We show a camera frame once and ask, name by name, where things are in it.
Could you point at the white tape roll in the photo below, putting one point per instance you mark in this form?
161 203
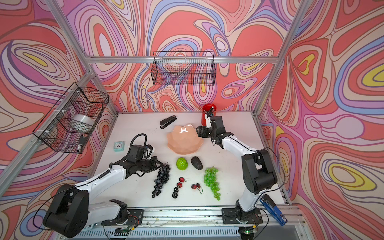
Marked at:
81 123

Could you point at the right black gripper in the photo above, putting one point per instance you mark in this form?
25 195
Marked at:
201 132

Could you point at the blue stapler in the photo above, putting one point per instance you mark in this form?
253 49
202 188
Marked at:
273 209

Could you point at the red plastic cup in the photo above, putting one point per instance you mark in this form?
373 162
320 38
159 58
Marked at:
208 110

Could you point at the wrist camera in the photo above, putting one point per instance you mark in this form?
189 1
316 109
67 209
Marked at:
136 152
207 117

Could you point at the small teal alarm clock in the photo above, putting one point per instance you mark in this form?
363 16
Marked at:
119 146

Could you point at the dark blackberry pair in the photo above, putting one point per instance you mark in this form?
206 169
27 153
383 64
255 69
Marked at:
175 192

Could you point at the pink faceted fruit bowl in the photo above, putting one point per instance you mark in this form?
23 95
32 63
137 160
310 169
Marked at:
184 140

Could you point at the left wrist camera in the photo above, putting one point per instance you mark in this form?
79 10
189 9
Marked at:
136 152

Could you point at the dark fake avocado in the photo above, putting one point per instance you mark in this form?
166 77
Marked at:
196 163

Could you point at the dark purple grape bunch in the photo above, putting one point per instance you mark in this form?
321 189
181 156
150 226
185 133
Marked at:
162 178

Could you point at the left black wire basket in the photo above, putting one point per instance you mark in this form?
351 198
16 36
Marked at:
68 127

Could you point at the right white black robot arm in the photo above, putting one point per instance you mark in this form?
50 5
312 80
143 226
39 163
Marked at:
258 169

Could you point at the black wire basket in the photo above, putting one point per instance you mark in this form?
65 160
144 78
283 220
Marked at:
184 68
68 127

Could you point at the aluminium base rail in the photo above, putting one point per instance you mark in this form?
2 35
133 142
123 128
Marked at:
194 223

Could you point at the green fake apple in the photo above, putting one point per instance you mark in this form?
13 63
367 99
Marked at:
182 164

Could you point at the black stapler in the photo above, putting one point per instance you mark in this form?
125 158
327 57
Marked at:
167 121

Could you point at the green grape bunch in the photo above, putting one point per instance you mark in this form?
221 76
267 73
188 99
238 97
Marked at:
210 180

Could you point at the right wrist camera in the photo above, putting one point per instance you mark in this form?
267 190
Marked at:
207 117

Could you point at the red cherry pair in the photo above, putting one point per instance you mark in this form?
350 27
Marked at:
198 187
182 180

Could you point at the back black wire basket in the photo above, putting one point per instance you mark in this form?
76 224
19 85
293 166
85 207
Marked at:
184 68

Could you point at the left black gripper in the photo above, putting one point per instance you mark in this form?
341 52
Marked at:
153 160

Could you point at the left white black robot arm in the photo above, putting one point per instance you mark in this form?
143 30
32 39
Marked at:
72 208

